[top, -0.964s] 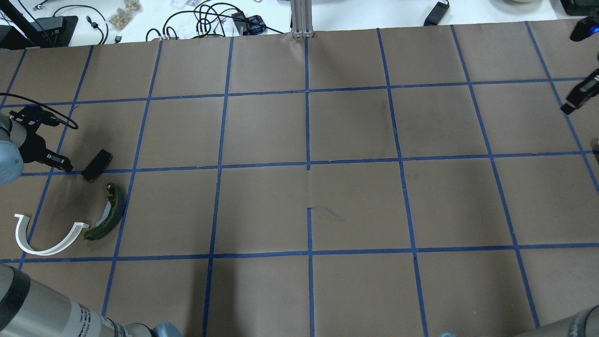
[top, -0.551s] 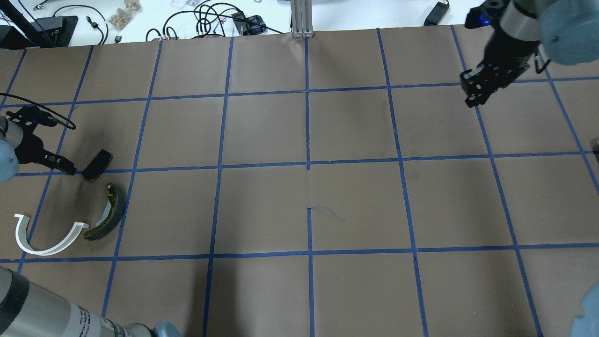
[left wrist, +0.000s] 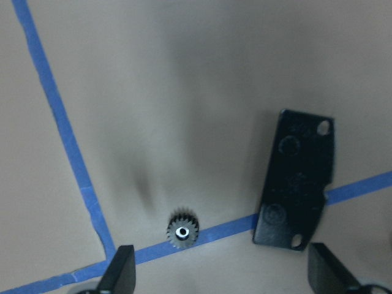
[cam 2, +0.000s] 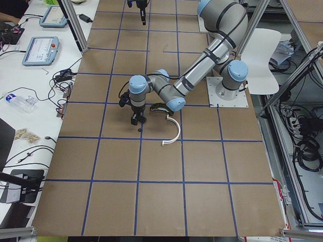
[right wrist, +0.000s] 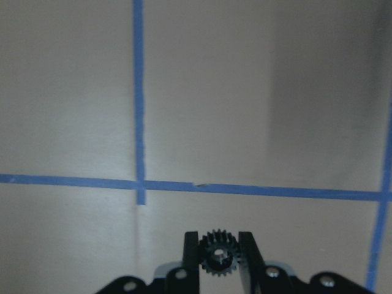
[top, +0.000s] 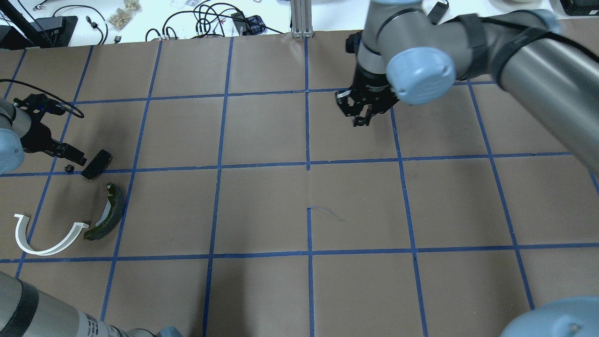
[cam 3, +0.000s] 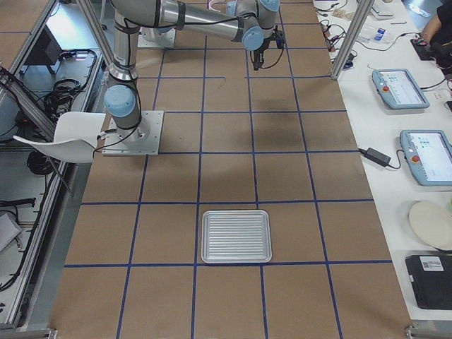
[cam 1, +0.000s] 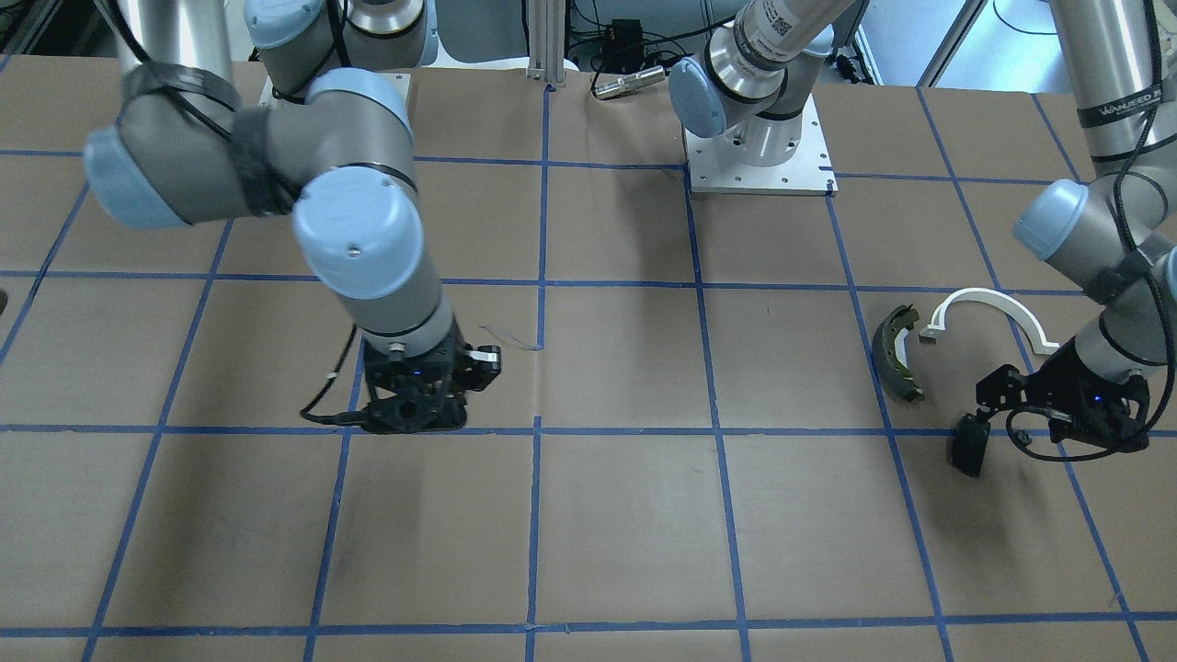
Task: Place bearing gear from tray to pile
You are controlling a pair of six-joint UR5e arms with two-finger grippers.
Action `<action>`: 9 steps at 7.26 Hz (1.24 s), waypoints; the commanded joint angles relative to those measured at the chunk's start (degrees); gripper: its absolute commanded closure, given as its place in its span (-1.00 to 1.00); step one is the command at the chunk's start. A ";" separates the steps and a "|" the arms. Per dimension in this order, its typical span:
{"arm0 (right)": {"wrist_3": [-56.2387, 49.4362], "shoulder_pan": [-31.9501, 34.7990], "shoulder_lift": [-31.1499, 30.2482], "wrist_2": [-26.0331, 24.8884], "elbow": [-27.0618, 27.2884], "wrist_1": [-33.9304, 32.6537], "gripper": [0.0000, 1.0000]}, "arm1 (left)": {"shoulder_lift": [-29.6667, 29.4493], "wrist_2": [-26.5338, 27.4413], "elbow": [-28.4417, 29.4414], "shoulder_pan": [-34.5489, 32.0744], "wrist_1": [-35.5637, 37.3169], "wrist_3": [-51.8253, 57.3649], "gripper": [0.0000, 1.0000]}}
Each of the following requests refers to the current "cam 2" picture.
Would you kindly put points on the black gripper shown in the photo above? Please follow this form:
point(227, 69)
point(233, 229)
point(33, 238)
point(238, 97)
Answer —
point(142, 7)
point(137, 110)

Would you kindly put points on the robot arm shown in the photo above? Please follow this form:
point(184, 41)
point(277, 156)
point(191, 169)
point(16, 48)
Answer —
point(226, 22)

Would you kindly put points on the olive green brake shoe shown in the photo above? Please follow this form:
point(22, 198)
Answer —
point(160, 107)

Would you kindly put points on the white curved plastic piece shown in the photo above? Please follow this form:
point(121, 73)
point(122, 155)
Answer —
point(176, 132)

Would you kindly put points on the black power adapter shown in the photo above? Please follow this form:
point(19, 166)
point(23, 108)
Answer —
point(85, 18)

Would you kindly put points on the black usb hub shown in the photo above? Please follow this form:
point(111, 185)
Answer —
point(64, 75)

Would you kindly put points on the far blue teach pendant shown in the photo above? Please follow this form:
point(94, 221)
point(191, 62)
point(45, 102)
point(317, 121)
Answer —
point(53, 18)

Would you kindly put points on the blue teach pendant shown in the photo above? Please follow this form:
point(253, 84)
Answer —
point(41, 51)
point(53, 18)

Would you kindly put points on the near blue teach pendant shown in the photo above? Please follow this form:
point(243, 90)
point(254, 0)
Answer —
point(41, 51)

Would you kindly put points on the clear plastic water bottle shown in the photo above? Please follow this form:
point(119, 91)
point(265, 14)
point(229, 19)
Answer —
point(19, 103)

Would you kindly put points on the bag of small parts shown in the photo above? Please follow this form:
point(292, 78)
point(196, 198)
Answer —
point(24, 134)

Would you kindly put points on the white plastic chair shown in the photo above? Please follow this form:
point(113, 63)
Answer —
point(256, 55)

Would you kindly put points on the grey box device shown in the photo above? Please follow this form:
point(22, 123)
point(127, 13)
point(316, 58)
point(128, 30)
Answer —
point(22, 185)

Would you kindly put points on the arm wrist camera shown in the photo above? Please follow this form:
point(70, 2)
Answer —
point(129, 3)

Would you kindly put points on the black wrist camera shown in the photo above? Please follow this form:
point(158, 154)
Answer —
point(125, 99)

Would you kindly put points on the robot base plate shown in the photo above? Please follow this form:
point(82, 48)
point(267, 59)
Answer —
point(201, 25)
point(219, 96)

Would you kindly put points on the aluminium frame post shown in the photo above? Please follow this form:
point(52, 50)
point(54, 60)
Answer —
point(73, 22)

